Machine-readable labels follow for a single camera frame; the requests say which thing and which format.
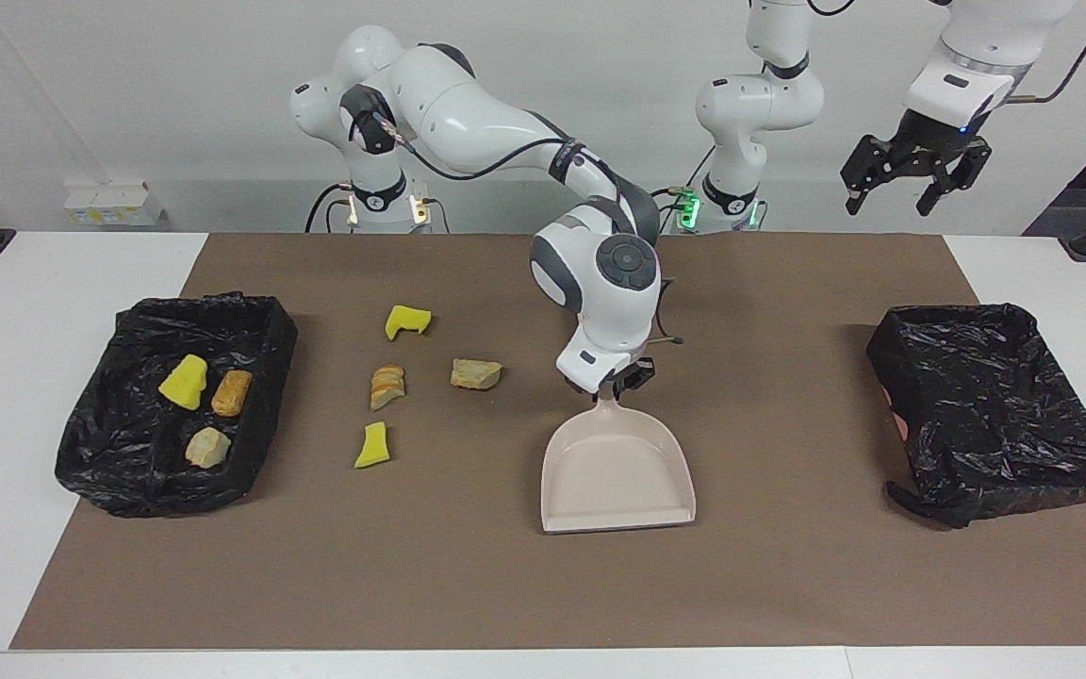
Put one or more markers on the beige plastic dustpan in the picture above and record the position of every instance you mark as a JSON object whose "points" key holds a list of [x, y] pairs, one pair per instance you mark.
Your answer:
{"points": [[618, 471]]}

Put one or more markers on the black plastic trash bag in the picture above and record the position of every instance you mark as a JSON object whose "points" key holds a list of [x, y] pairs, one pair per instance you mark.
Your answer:
{"points": [[986, 405], [119, 434]]}

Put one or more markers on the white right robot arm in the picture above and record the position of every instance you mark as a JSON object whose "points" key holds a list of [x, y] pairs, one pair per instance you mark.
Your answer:
{"points": [[468, 104]]}

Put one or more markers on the white cardboard box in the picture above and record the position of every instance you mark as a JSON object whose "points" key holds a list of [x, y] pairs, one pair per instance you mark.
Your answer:
{"points": [[114, 203]]}

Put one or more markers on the notched yellow sponge piece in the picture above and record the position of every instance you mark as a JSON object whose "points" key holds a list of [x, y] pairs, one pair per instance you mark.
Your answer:
{"points": [[403, 322]]}

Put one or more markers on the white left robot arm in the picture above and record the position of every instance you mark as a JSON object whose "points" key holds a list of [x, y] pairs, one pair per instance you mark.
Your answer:
{"points": [[760, 104]]}

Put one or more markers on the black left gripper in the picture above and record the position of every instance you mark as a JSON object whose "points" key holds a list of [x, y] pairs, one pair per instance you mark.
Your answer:
{"points": [[929, 140]]}

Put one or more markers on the brown paper table mat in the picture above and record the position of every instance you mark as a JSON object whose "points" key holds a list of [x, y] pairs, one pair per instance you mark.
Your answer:
{"points": [[788, 585]]}

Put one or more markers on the pink plastic bin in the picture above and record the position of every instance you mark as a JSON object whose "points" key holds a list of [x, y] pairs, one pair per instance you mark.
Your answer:
{"points": [[899, 424]]}

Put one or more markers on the small yellow sponge piece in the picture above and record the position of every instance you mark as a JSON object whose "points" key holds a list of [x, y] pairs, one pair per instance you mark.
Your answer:
{"points": [[373, 447]]}

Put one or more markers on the orange striped bread piece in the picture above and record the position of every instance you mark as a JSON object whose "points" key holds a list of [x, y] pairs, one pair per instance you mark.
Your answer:
{"points": [[386, 389]]}

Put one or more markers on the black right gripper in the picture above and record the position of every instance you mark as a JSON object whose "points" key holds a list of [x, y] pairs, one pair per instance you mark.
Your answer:
{"points": [[642, 366]]}

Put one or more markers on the yellow sponge chunk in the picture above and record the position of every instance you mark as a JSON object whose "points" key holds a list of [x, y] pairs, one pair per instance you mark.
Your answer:
{"points": [[185, 382]]}

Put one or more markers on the brown oval bread roll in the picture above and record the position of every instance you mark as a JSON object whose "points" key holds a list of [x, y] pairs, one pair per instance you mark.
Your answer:
{"points": [[232, 393]]}

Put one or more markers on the pale beige bread chunk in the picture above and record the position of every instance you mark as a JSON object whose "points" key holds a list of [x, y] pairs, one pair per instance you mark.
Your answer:
{"points": [[207, 448]]}

